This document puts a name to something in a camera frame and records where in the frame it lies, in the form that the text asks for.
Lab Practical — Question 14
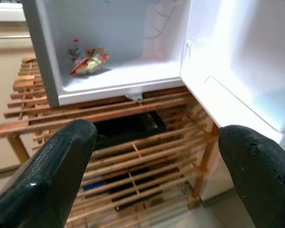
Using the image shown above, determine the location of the white mini fridge body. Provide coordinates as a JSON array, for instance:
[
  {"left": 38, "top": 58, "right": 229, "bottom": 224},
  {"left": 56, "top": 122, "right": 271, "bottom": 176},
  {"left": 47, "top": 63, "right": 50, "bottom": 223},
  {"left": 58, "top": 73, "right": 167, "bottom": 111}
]
[{"left": 22, "top": 0, "right": 193, "bottom": 108}]

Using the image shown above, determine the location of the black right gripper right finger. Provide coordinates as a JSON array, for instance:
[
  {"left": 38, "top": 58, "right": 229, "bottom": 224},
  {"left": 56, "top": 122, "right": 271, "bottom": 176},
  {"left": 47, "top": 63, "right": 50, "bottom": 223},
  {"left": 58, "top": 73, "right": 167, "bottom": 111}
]
[{"left": 218, "top": 124, "right": 285, "bottom": 228}]

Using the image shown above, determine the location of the blue flat item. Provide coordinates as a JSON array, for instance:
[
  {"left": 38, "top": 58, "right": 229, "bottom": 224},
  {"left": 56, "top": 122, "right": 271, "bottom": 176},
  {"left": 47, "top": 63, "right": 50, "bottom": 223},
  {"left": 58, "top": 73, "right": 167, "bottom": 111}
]
[{"left": 82, "top": 181, "right": 108, "bottom": 193}]

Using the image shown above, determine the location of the wooden slatted shelf rack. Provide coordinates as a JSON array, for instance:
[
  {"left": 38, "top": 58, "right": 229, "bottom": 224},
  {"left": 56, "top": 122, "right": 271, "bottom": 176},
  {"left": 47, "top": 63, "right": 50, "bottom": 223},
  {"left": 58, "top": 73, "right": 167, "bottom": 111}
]
[{"left": 0, "top": 56, "right": 220, "bottom": 228}]

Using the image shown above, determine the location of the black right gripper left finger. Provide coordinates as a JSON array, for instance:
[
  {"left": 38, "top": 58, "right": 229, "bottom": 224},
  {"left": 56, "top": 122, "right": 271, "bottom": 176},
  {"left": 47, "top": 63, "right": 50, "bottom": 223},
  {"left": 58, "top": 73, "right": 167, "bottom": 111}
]
[{"left": 0, "top": 119, "right": 98, "bottom": 228}]

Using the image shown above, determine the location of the black flat box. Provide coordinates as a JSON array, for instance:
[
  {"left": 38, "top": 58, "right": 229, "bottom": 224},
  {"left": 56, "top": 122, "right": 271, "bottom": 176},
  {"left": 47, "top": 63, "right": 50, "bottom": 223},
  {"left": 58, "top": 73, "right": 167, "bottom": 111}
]
[{"left": 94, "top": 111, "right": 168, "bottom": 151}]

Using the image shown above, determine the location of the white blue printed snack packet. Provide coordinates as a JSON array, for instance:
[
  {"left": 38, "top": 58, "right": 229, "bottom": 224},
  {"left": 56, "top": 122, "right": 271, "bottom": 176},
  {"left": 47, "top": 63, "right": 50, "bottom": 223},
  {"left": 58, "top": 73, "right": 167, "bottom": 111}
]
[{"left": 67, "top": 39, "right": 87, "bottom": 67}]

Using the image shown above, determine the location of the white wire door rail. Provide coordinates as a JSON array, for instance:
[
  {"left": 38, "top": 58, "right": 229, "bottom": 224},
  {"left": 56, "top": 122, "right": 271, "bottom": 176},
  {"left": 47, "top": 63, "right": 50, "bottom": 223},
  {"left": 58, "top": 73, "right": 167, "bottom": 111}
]
[{"left": 185, "top": 40, "right": 285, "bottom": 138}]

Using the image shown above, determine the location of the grey fridge bottom bracket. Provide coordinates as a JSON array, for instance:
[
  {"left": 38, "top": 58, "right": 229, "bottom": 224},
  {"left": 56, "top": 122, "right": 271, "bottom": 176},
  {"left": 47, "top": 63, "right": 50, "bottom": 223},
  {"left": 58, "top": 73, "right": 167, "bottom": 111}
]
[{"left": 124, "top": 93, "right": 143, "bottom": 103}]

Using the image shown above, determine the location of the yellow red snack bag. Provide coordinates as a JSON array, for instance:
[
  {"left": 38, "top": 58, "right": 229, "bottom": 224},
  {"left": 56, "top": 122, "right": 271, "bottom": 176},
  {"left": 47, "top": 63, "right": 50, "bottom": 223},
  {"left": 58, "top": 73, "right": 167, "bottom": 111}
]
[{"left": 70, "top": 47, "right": 110, "bottom": 76}]

